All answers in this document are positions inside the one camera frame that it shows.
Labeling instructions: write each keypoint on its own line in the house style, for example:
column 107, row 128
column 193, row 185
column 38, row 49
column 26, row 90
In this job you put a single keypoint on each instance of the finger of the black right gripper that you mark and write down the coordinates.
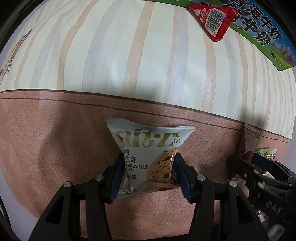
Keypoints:
column 240, row 168

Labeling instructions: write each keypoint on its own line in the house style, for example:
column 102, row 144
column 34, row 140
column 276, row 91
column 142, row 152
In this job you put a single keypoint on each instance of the blue green milk carton box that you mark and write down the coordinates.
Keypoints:
column 257, row 26

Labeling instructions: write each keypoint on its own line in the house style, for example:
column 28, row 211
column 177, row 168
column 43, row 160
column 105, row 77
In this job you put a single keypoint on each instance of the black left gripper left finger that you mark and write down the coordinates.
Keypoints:
column 61, row 218

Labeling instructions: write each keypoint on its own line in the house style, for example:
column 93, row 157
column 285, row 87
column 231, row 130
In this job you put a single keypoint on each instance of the red triangular snack packet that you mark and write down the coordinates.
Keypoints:
column 216, row 19

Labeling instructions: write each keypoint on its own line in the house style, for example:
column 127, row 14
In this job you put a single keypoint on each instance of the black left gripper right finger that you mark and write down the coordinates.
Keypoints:
column 222, row 211

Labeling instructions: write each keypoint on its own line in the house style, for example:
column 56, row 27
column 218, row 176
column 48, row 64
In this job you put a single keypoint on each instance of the white Nitz oat cookie packet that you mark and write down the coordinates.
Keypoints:
column 149, row 153

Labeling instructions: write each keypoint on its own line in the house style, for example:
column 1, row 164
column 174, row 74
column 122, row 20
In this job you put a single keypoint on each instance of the striped and pink bed sheet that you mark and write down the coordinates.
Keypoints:
column 71, row 64

